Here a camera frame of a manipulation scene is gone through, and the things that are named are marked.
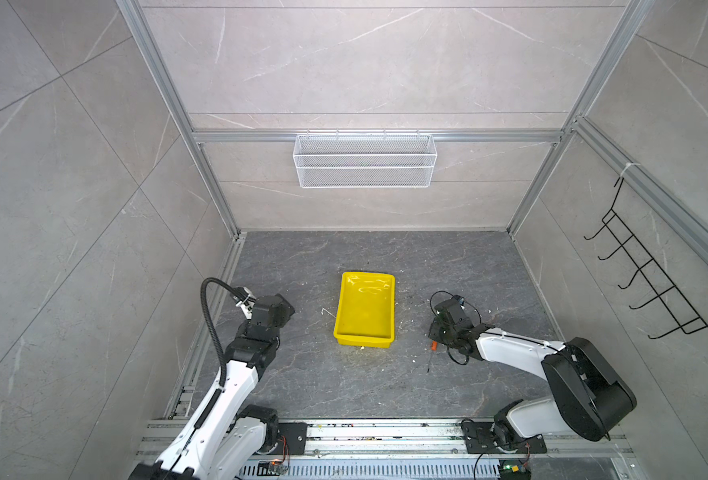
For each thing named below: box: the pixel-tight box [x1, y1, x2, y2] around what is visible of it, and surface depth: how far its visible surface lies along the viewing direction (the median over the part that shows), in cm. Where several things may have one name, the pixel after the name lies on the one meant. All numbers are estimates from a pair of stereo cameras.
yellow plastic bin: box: [333, 272, 395, 348], surface depth 97 cm
